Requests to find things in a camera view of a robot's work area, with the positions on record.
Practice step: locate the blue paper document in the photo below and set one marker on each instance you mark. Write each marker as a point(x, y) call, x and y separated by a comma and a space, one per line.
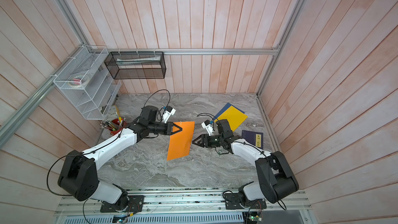
point(226, 107)

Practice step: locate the tape roll in shelf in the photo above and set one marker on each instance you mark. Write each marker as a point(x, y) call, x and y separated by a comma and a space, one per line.
point(78, 81)

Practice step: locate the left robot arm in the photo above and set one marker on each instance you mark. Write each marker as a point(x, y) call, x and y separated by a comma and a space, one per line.
point(79, 177)

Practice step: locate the paper in black basket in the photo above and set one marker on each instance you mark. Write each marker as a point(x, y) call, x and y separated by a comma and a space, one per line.
point(138, 61)

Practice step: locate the yellow paper document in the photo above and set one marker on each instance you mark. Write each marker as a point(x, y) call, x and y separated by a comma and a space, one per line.
point(234, 116)

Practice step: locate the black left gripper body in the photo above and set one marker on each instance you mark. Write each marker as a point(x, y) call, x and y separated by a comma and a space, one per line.
point(158, 127)

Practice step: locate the black wire mesh basket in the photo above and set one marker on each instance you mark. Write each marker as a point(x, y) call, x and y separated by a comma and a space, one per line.
point(155, 70)

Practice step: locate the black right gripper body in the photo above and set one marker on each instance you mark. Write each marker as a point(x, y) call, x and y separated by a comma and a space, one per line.
point(215, 141)

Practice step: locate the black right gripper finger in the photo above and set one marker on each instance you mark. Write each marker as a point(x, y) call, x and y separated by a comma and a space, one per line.
point(199, 139)
point(200, 144)

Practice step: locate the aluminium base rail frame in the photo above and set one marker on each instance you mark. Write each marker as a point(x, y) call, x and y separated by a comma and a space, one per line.
point(185, 205)

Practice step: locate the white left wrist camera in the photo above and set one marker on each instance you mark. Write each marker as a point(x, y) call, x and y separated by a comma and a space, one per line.
point(168, 112)

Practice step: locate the dark navy book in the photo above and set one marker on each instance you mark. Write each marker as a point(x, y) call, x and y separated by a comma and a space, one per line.
point(254, 138)

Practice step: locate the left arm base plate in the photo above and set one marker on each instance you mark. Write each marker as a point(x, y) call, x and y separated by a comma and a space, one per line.
point(122, 204)

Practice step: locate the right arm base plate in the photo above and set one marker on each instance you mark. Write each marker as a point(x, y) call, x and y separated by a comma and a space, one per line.
point(239, 201)

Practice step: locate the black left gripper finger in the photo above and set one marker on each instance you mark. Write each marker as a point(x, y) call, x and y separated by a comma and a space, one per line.
point(178, 125)
point(175, 132)

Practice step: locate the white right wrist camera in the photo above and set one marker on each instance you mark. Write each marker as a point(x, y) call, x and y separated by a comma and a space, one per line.
point(208, 125)

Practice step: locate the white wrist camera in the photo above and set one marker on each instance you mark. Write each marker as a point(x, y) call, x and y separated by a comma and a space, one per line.
point(168, 112)
point(208, 125)

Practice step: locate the white wire mesh shelf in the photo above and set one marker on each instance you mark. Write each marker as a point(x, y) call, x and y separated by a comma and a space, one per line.
point(88, 86)

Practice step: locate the orange paper document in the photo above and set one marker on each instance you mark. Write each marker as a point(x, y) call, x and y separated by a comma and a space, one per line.
point(180, 143)

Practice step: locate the red pen holder cup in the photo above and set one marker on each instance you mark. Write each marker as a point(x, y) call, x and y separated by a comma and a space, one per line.
point(117, 125)

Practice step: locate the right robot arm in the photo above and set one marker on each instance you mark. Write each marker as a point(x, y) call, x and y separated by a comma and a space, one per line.
point(275, 177)

